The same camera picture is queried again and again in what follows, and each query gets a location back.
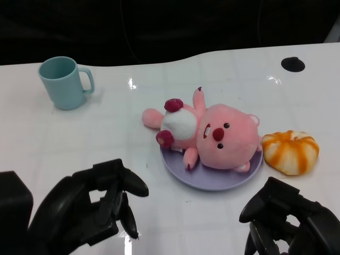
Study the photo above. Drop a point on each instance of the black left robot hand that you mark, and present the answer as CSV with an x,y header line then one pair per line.
x,y
66,210

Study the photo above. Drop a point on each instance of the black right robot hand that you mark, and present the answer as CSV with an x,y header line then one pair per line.
x,y
276,200

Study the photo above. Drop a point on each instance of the pink plush beaver doll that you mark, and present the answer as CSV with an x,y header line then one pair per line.
x,y
233,143

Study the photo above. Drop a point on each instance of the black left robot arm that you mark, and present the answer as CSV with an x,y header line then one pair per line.
x,y
13,207

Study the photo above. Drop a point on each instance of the lavender plastic plate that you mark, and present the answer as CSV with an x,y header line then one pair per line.
x,y
212,180

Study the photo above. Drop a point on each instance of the orange white bun toy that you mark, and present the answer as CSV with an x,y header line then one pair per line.
x,y
290,154

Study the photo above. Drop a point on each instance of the teal plastic mug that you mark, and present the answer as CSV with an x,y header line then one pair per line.
x,y
66,90

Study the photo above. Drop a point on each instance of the black round table grommet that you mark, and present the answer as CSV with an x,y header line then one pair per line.
x,y
292,65

